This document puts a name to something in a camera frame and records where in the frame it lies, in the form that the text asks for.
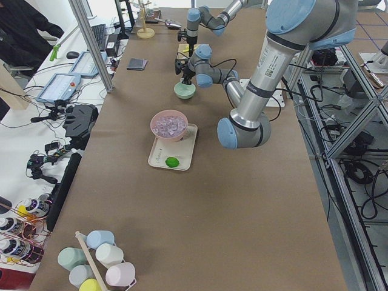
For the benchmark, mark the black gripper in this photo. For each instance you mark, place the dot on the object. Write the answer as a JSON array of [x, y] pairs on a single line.
[[186, 74], [191, 40]]

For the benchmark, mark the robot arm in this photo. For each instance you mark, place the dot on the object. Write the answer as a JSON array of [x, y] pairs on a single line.
[[202, 16], [291, 26]]

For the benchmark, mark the mint green bowl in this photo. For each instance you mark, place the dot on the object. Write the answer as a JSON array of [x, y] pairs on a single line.
[[184, 91]]

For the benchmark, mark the pink bowl of ice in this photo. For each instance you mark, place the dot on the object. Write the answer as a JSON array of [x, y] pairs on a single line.
[[169, 125]]

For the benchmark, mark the bamboo cutting board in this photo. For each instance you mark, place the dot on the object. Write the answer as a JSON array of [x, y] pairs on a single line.
[[183, 51]]

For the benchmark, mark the metal scoop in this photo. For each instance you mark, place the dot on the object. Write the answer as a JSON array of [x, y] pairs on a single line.
[[170, 24]]

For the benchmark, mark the wooden mug tree stand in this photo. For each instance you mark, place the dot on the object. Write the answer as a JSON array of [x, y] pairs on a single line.
[[144, 32]]

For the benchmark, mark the grey folded cloth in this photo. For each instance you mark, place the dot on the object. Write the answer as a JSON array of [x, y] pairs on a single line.
[[137, 64]]

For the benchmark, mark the beige rabbit tray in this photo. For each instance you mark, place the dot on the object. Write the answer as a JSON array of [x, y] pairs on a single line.
[[181, 150]]

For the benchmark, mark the green lime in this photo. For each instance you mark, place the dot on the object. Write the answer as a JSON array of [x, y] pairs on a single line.
[[172, 162]]

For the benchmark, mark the black keyboard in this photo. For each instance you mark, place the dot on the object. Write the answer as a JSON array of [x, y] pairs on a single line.
[[99, 34]]

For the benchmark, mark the far teach pendant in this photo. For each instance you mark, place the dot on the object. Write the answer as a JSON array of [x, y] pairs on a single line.
[[84, 66]]

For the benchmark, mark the teach pendant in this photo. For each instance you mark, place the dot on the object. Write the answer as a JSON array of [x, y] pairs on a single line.
[[84, 66], [60, 87]]

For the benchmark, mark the black device stand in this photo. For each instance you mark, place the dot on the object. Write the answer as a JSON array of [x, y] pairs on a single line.
[[78, 124]]

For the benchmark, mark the black computer mouse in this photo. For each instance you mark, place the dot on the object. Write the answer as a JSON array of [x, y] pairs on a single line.
[[72, 55]]

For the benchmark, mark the near teach pendant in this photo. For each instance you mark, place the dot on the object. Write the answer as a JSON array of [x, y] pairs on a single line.
[[60, 87]]

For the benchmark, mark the black bar on table edge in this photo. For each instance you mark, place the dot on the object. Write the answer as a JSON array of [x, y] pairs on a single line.
[[61, 190]]

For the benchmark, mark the person in black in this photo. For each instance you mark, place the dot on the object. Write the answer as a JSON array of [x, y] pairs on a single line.
[[21, 43]]

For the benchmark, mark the blue plastic cup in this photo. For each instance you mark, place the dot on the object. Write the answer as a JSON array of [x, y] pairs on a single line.
[[98, 237]]

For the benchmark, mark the white plastic cup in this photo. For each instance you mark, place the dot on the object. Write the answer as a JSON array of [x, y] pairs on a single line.
[[109, 255]]

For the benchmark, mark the pink plastic cup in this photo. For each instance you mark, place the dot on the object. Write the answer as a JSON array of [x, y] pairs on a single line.
[[121, 275]]

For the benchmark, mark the green plastic cup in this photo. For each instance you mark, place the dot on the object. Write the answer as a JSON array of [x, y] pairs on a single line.
[[70, 257]]

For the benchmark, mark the grey plastic cup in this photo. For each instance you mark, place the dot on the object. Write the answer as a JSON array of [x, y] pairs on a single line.
[[79, 274]]

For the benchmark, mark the yellow plastic cup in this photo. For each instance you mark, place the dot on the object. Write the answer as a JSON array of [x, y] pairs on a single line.
[[90, 284]]

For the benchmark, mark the aluminium frame post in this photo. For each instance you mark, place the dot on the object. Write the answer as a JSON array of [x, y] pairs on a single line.
[[85, 28]]

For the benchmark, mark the copper wire bottle rack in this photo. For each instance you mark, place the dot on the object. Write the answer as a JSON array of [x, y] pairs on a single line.
[[23, 231]]

